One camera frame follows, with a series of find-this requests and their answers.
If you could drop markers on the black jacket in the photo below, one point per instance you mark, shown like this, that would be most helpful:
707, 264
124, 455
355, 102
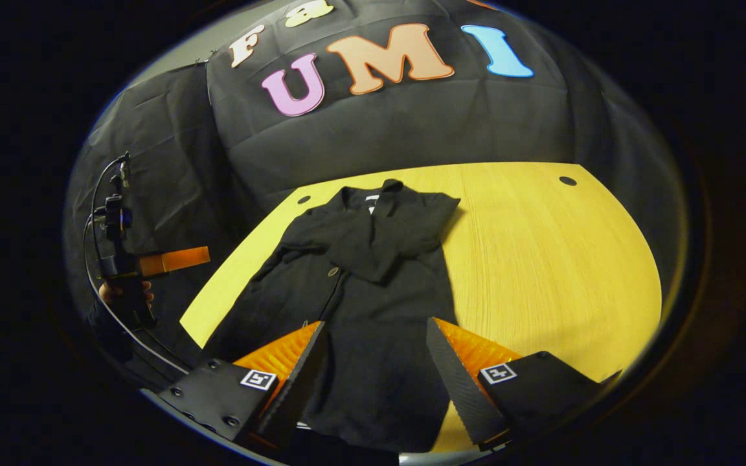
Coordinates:
373, 323

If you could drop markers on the black backdrop cloth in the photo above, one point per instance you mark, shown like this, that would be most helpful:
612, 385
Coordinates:
379, 136

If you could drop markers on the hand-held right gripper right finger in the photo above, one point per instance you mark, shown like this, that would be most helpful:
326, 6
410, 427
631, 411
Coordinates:
457, 385

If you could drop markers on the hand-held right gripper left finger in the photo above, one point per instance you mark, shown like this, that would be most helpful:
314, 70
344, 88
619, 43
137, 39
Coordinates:
298, 388

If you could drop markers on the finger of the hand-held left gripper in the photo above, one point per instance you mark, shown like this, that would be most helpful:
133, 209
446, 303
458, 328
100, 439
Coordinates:
175, 260

